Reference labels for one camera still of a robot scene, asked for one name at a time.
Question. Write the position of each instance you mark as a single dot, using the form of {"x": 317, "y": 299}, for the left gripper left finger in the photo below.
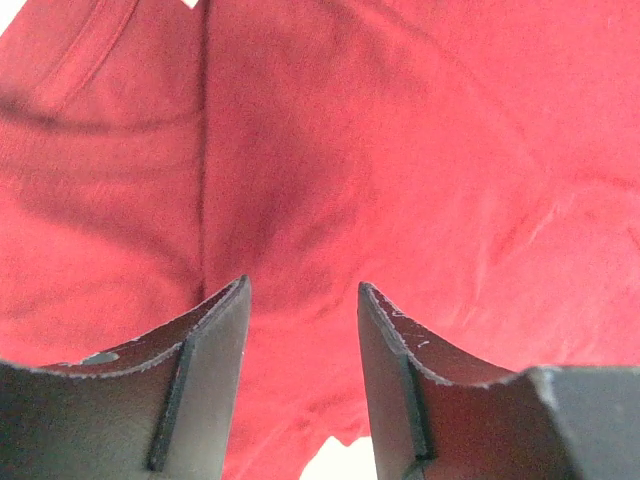
{"x": 156, "y": 407}

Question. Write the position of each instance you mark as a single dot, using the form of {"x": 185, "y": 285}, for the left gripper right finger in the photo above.
{"x": 437, "y": 412}

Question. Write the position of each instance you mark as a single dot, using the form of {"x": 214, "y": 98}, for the dark red t-shirt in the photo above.
{"x": 478, "y": 161}

